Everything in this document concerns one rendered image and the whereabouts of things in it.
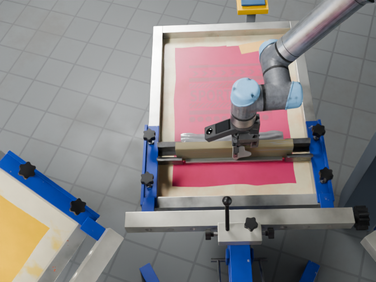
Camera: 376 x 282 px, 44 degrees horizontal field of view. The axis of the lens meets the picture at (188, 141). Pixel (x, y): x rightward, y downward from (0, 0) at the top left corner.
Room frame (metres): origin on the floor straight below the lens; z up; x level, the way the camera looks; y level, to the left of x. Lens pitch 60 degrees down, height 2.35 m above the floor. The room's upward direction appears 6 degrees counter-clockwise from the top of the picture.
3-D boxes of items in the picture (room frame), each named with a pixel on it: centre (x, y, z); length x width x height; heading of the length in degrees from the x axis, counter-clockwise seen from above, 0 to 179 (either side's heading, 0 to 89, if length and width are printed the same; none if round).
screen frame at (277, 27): (0.94, -0.17, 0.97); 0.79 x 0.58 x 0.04; 175
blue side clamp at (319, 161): (0.67, -0.42, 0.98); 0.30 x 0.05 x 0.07; 175
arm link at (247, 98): (0.73, -0.17, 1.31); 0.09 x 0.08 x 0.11; 88
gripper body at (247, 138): (0.73, -0.17, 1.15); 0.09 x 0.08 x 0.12; 85
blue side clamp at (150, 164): (0.72, 0.13, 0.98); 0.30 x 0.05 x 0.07; 175
